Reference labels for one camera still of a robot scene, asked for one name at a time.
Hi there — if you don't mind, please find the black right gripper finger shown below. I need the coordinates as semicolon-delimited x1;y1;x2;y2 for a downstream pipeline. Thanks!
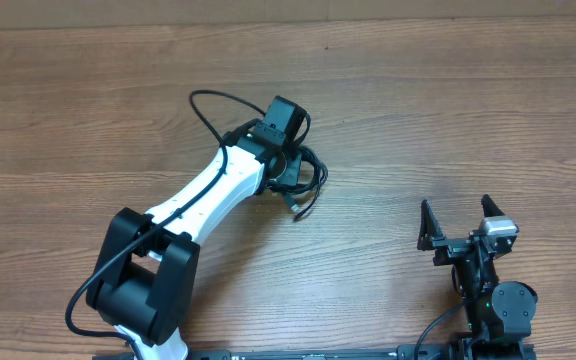
417;199;444;251
481;194;505;217

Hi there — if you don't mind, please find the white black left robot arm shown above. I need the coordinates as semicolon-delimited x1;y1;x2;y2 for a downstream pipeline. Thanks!
73;96;311;359

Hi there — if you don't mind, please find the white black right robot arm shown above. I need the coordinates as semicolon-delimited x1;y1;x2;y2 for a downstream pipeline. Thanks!
412;195;538;359

